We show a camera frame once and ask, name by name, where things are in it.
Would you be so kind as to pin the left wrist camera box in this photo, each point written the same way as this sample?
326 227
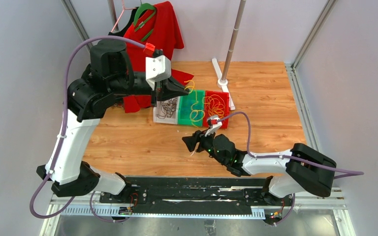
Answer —
157 69

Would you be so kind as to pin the white storage bin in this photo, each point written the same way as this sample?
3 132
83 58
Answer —
166 111

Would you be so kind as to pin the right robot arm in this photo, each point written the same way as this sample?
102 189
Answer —
298 169

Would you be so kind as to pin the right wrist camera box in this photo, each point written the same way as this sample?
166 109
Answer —
214 123

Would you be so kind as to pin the red storage bin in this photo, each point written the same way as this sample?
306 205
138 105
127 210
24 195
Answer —
215 103

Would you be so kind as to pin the green storage bin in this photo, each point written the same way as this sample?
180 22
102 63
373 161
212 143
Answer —
191 109

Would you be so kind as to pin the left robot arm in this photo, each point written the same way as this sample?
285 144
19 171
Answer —
119 67

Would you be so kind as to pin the red t-shirt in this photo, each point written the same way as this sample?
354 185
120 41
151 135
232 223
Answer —
164 33

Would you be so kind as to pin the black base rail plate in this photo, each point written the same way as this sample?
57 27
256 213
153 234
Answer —
206 196

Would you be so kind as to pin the green clothes hanger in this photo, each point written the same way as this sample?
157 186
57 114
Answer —
143 15

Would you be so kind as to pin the beige rack pole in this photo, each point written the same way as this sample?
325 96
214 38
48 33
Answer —
233 38

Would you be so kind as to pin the white rack base foot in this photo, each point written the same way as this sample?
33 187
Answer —
222 84

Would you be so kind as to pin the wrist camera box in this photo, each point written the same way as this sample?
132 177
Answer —
214 123
157 69

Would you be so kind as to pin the black garment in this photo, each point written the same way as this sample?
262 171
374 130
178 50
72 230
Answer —
124 23

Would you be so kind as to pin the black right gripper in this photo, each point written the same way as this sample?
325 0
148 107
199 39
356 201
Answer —
199 136

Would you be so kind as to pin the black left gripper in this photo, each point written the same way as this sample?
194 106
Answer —
167 88

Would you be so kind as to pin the pink clothes hanger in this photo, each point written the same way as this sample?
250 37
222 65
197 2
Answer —
117 8

